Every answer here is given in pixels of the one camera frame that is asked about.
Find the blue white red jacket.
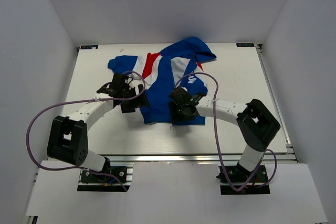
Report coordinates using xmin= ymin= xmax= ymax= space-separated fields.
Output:
xmin=107 ymin=37 xmax=216 ymax=124

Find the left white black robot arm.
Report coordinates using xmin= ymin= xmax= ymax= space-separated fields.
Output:
xmin=47 ymin=71 xmax=150 ymax=182

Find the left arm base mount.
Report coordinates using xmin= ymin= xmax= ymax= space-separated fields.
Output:
xmin=77 ymin=162 xmax=134 ymax=193

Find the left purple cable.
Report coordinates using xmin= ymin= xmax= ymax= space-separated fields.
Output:
xmin=26 ymin=70 xmax=146 ymax=192

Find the left blue table sticker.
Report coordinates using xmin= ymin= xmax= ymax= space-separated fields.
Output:
xmin=80 ymin=45 xmax=98 ymax=50

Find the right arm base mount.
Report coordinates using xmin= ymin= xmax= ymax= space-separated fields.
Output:
xmin=216 ymin=165 xmax=275 ymax=196

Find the right blue table sticker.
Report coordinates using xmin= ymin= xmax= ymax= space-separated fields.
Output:
xmin=236 ymin=42 xmax=255 ymax=48

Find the blue table sticker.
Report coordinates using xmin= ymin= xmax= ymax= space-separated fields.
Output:
xmin=236 ymin=42 xmax=255 ymax=48
xmin=80 ymin=45 xmax=98 ymax=50

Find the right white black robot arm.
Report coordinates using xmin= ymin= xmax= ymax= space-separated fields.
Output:
xmin=169 ymin=87 xmax=280 ymax=183

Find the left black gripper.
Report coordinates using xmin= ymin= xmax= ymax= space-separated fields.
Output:
xmin=121 ymin=84 xmax=150 ymax=113

